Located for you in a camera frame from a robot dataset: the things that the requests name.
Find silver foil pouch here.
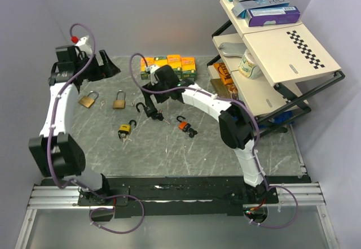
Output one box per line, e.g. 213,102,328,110
218,42,246,58

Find grey R.O.C.S. toothpaste box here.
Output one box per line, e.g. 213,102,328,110
231,0,289,18

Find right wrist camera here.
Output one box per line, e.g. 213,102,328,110
145,64,160,85

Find orange padlock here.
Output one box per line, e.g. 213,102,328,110
176,115,199,138

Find purple toothpaste box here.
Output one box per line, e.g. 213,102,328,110
245,6,301,27

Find purple cable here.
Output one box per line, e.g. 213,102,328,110
47,23,146,235
129,53,299,229

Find cream tiered shelf rack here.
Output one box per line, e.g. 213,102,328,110
207,0,345,136

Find orange sponge pack stack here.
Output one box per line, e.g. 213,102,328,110
145,54,197,81

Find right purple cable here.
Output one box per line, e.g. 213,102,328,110
129,53,299,229

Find black padlock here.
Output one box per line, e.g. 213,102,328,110
135,102,170,124

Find large brass padlock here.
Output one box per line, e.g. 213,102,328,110
112,90,126,110

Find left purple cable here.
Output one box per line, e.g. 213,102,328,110
47,23,146,235

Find aluminium rail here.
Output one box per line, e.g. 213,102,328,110
16,184,338,248

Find yellow padlock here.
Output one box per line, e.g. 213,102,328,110
117,120,137,143

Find blue bag under shelf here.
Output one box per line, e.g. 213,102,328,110
268,111,294,124

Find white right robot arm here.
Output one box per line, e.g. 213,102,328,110
142,64,266,203

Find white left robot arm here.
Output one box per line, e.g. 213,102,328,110
28,45,120,205

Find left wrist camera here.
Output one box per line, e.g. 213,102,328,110
71,36,93,52

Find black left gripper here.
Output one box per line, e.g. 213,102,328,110
76,50,121,82

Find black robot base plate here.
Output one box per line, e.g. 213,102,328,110
41,175,311,223

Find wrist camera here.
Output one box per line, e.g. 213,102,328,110
71,36,93,52
145,64,160,85

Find orange snack bag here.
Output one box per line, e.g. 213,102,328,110
213,62,239,99

